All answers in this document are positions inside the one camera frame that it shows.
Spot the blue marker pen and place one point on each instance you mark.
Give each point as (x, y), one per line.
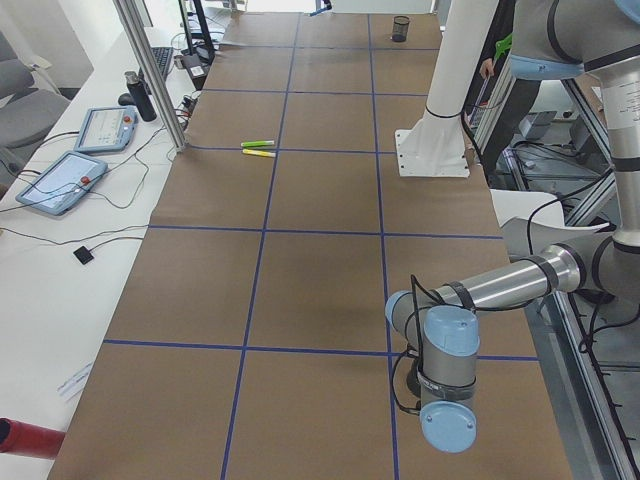
(325, 8)

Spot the red fire extinguisher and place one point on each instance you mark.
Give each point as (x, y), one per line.
(24, 439)

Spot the white camera stand column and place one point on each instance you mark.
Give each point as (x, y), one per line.
(463, 38)

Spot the white camera stand base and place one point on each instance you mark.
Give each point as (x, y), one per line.
(432, 148)

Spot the yellow highlighter pen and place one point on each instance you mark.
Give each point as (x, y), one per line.
(259, 153)

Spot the grey aluminium frame post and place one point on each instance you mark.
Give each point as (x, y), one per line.
(133, 26)

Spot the brown paper table mat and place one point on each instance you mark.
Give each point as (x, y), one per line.
(250, 340)

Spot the near black mesh cup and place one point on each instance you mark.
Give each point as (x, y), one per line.
(400, 28)

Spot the upper blue teach pendant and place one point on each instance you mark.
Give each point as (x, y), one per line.
(106, 130)

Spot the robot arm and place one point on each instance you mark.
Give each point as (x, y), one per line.
(551, 40)

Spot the small black square puck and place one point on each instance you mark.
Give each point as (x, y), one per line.
(83, 255)

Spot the black water bottle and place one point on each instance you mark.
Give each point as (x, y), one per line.
(140, 96)

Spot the green highlighter pen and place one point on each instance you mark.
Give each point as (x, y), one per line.
(258, 144)

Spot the blue teach pendant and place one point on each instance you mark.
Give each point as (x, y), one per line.
(106, 130)
(63, 184)

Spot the lower blue teach pendant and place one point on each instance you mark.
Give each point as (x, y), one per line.
(63, 184)

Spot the black keyboard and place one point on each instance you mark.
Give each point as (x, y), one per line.
(163, 57)

